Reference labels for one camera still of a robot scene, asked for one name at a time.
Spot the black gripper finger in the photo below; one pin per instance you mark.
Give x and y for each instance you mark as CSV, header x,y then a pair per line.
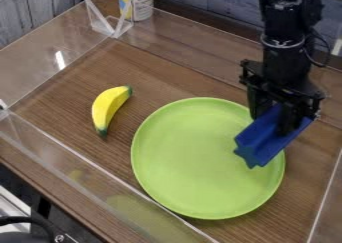
x,y
294,114
259,102

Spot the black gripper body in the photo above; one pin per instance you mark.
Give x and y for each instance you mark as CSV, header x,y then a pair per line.
x,y
302,91

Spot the yellow toy banana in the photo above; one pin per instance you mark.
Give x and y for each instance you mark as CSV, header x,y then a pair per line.
x,y
106,105

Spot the green plastic plate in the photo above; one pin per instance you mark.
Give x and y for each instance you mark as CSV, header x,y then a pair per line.
x,y
185,163

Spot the clear acrylic enclosure wall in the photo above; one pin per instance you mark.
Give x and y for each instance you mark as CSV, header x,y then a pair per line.
x,y
170,59

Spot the blue block object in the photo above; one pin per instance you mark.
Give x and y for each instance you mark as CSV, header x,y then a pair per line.
x,y
259,143

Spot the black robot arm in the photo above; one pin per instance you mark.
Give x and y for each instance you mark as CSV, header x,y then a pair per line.
x,y
278,79

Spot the white labelled can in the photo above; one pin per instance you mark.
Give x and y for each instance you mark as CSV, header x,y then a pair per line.
x,y
139,10

